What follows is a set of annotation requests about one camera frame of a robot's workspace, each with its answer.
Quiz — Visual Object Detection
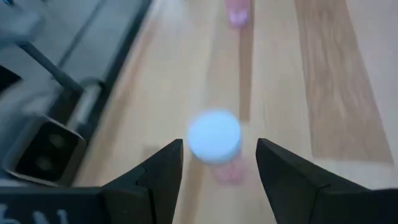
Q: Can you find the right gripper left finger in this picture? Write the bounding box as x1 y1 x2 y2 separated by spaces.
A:
99 138 184 224

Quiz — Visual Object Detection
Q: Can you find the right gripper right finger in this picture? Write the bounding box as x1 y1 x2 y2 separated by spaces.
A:
255 138 374 224

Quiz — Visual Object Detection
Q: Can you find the tall pink medicine bottle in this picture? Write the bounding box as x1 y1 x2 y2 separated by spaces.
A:
186 108 247 187

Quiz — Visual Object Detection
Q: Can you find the white-capped medicine bottle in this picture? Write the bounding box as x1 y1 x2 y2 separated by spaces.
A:
225 0 251 29

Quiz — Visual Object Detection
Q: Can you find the grey metal support bar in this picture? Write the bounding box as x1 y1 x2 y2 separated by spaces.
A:
17 40 85 94

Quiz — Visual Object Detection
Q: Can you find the grey table-level camera box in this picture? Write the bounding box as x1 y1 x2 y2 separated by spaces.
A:
2 114 87 187

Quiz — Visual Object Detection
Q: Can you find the black table edge rail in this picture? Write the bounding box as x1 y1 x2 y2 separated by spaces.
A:
46 0 154 141

